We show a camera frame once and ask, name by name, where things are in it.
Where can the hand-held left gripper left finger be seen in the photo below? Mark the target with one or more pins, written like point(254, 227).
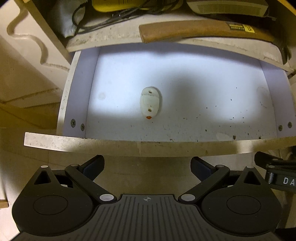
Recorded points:
point(93, 168)

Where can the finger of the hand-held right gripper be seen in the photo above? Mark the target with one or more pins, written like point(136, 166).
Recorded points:
point(262, 157)

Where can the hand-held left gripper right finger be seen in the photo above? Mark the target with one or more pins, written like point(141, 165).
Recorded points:
point(200, 168)

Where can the cream wooden drawer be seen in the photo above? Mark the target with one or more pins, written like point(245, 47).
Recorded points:
point(185, 104)

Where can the white oval remote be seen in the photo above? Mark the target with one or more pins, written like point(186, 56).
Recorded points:
point(149, 102)

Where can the open beige drawer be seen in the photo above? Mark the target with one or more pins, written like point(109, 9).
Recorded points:
point(23, 69)

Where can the cream wooden board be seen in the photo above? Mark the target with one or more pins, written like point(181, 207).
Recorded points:
point(104, 39)

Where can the white cloth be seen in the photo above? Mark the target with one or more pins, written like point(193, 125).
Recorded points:
point(66, 20)

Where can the grey ribbed box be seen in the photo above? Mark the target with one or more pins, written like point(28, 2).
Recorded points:
point(226, 8)

